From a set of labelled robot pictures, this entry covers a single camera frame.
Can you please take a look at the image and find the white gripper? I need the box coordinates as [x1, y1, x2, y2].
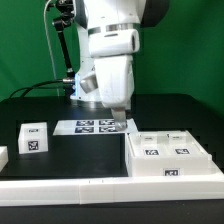
[89, 29, 140, 131]

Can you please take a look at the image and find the white hanging cable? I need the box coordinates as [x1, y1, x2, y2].
[43, 0, 61, 97]

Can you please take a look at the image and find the white tagged cube block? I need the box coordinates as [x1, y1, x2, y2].
[18, 122, 48, 154]

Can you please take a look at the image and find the white flat tagged top panel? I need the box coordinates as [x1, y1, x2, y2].
[52, 118, 139, 136]

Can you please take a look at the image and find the white boundary rail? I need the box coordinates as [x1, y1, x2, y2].
[0, 174, 224, 206]
[208, 158, 223, 175]

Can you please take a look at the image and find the white cabinet box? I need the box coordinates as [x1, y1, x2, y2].
[125, 131, 212, 177]

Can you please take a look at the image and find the white front boundary rail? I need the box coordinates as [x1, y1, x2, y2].
[0, 174, 224, 206]

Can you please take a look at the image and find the white right boundary rail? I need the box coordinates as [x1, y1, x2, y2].
[208, 158, 223, 175]

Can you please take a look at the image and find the white left rail stub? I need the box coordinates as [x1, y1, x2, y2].
[0, 146, 8, 172]

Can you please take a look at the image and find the black cable on table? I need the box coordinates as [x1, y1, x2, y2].
[8, 78, 76, 99]

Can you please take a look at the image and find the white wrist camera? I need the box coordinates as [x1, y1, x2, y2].
[79, 71, 98, 93]

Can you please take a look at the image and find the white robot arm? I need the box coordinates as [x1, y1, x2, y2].
[45, 0, 170, 131]

